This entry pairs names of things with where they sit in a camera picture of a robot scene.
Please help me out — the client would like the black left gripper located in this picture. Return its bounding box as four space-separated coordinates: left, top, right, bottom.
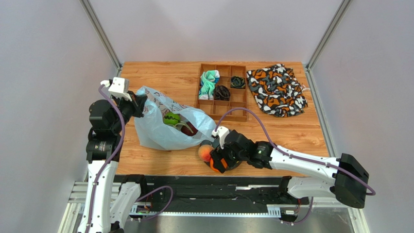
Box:
111 90 147 133

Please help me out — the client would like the orange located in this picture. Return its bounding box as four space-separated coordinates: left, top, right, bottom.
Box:
209 158 228 173

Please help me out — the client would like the light blue cartoon plastic bag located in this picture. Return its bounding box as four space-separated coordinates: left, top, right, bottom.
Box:
134 86 216 150

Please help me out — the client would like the dark red apple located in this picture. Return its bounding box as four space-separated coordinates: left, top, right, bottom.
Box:
181 122 198 136

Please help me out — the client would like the netted green melon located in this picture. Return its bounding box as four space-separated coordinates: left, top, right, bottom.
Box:
174 122 187 131

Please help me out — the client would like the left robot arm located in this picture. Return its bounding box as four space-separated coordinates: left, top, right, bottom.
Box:
77 91 147 233

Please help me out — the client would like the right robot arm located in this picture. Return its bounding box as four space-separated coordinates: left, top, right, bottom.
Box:
210 127 374 209

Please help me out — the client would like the dark grey plate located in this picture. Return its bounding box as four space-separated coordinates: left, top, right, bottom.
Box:
199 139 243 171

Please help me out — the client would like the peach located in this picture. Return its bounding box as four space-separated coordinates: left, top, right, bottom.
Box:
198 145 214 162

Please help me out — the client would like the wooden compartment tray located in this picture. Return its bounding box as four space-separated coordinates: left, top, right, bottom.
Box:
195 64 248 120

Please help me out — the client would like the black brown rolled sock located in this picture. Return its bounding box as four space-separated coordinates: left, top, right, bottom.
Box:
214 85 231 101

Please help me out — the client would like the green white sock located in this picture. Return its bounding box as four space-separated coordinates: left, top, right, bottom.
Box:
198 70 220 100

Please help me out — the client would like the dark green rolled sock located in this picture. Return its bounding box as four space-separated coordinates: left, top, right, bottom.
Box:
230 76 246 89

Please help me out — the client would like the orange camouflage cloth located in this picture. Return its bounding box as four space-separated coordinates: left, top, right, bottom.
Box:
246 64 308 117

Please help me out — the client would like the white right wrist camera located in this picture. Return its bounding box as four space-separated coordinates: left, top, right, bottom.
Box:
211 126 230 149

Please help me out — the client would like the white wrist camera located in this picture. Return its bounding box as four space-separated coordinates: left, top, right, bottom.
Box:
100 77 132 101
211 126 230 149

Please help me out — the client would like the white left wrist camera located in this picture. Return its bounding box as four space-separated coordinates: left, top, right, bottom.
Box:
100 77 132 101

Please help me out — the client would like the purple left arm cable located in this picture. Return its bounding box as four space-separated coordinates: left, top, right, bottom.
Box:
83 83 126 233

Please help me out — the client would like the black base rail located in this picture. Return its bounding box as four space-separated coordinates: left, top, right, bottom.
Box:
111 174 311 215

